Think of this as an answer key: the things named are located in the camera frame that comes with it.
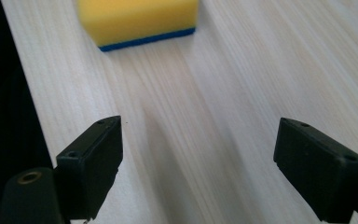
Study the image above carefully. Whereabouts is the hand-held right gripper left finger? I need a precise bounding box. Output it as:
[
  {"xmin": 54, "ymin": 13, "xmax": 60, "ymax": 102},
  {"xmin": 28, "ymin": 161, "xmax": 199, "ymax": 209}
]
[{"xmin": 55, "ymin": 115, "xmax": 124, "ymax": 222}]

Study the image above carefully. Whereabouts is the yellow and blue sponge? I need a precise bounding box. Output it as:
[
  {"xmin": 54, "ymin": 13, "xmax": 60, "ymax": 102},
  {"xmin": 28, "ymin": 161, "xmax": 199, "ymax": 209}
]
[{"xmin": 76, "ymin": 0, "xmax": 200, "ymax": 52}]

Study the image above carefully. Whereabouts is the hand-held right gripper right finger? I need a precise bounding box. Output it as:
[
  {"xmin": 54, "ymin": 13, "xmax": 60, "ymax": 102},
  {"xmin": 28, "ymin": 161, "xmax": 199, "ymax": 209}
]
[{"xmin": 272, "ymin": 117, "xmax": 358, "ymax": 224}]

